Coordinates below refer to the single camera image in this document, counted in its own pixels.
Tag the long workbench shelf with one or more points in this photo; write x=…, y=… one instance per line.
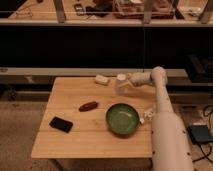
x=100, y=13

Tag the small white box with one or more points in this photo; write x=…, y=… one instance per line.
x=102, y=80

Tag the cluttered tray on bench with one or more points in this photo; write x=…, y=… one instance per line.
x=136, y=8

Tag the wooden table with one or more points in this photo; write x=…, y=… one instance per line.
x=90, y=137

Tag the brown oblong object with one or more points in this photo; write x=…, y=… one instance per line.
x=88, y=106

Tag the black power box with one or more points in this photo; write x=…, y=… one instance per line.
x=200, y=134

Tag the black device on bench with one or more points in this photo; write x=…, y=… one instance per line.
x=79, y=9

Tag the white ceramic cup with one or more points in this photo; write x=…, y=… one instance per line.
x=120, y=80

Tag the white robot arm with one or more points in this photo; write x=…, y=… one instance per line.
x=170, y=146

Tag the black smartphone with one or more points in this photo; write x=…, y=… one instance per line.
x=61, y=124

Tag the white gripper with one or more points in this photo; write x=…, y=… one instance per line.
x=136, y=79

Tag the green bowl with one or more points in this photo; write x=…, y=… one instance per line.
x=122, y=119

